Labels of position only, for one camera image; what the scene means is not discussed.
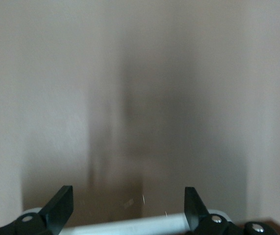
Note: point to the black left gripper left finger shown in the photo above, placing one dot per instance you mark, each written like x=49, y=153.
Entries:
x=54, y=215

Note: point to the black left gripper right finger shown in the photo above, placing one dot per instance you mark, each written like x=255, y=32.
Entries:
x=203, y=222

